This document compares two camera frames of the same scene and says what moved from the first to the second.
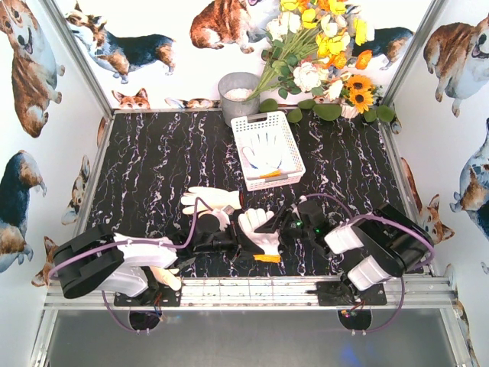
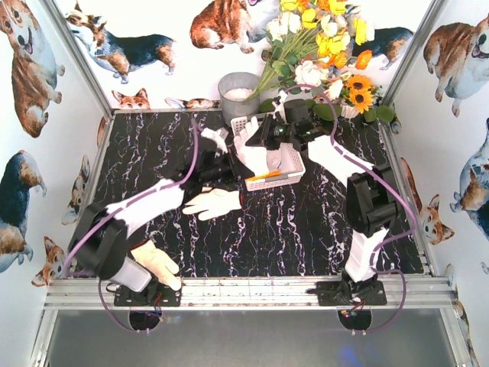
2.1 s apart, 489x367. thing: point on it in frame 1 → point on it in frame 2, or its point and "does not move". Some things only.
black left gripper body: [234, 240] → [228, 162]
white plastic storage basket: [269, 154] does not move
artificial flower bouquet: [312, 47] does not move
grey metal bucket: [234, 89] does not move
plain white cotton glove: [207, 199] does not move
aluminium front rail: [271, 293] does not move
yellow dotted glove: [250, 220] → [255, 157]
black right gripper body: [285, 220] → [263, 132]
